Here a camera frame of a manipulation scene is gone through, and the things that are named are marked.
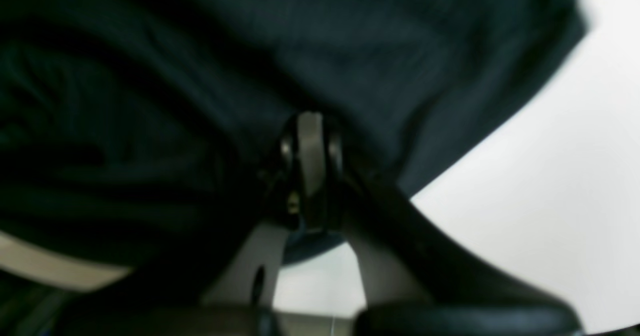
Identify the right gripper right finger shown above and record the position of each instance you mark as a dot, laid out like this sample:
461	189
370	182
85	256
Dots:
417	280

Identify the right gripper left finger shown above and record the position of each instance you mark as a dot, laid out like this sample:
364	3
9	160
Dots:
221	281

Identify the black t-shirt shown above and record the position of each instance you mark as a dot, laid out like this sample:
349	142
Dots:
124	121

